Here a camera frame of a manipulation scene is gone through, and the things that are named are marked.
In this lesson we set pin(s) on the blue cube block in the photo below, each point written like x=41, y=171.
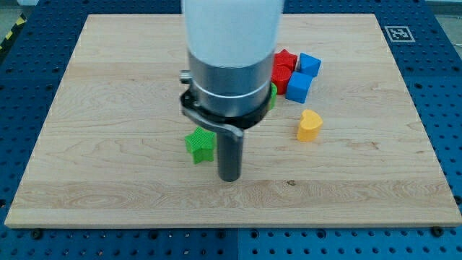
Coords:
x=298, y=87

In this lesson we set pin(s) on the red cylinder block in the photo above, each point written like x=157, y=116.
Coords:
x=280, y=77

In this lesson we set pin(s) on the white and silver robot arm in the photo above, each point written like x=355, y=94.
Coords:
x=230, y=46

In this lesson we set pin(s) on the green star block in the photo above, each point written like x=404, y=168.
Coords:
x=201, y=144

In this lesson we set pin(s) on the green block behind arm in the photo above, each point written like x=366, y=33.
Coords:
x=274, y=90

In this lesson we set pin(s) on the black clamp ring with lever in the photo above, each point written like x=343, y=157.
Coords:
x=232, y=127

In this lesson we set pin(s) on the yellow heart block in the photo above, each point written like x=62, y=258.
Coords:
x=309, y=126

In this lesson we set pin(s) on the fiducial marker tag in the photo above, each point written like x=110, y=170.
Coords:
x=399, y=34

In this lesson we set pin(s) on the red star block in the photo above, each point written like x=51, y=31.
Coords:
x=287, y=59

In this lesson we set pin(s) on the wooden board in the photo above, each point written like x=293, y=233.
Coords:
x=111, y=153

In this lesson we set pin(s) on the blue angular block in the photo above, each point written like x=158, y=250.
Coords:
x=309, y=65

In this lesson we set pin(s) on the black yellow hazard tape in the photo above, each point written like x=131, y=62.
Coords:
x=13, y=34

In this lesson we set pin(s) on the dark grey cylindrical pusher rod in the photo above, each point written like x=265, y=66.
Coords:
x=229, y=155

